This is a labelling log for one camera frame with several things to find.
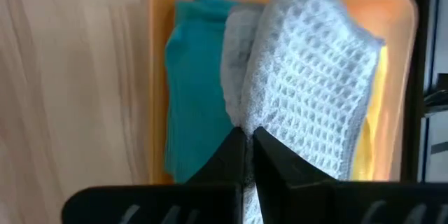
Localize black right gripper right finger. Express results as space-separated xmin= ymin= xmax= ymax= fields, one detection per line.
xmin=252 ymin=127 xmax=448 ymax=224

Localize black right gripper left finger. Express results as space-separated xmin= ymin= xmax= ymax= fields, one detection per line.
xmin=62 ymin=127 xmax=248 ymax=224

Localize yellow microfiber towel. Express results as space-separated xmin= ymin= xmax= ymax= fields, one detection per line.
xmin=351 ymin=44 xmax=389 ymax=182

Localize teal microfiber towel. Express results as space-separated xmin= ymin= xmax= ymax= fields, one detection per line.
xmin=163 ymin=0 xmax=243 ymax=185

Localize light grey microfiber towel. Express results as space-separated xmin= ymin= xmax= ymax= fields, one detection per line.
xmin=219 ymin=0 xmax=386 ymax=224

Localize orange translucent plastic tray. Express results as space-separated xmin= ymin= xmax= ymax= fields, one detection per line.
xmin=146 ymin=0 xmax=418 ymax=186

